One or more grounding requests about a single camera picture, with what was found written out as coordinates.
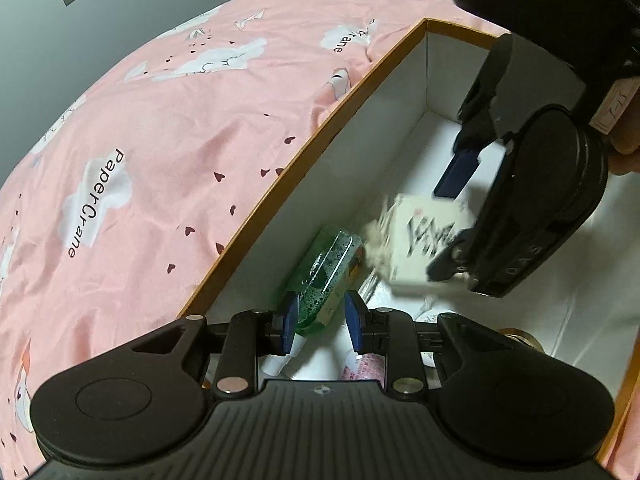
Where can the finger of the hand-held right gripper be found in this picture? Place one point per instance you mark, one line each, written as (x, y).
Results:
(450, 260)
(457, 175)

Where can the green glass bottle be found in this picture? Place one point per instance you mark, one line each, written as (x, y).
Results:
(325, 270)

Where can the orange cardboard box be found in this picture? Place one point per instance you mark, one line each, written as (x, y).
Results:
(350, 160)

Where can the gold round jar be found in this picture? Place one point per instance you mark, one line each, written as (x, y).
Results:
(520, 339)

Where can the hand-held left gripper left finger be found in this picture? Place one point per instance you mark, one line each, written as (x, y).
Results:
(290, 324)

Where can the person's right hand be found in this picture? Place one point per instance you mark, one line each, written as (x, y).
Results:
(627, 142)

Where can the pink printed blanket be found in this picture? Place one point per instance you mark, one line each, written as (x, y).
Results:
(150, 160)

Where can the beige calligraphy gift box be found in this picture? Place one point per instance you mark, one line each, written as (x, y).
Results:
(410, 270)

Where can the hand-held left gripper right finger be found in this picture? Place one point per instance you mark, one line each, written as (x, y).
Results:
(352, 324)

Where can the white tube with pink label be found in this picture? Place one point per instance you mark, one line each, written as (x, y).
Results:
(361, 370)

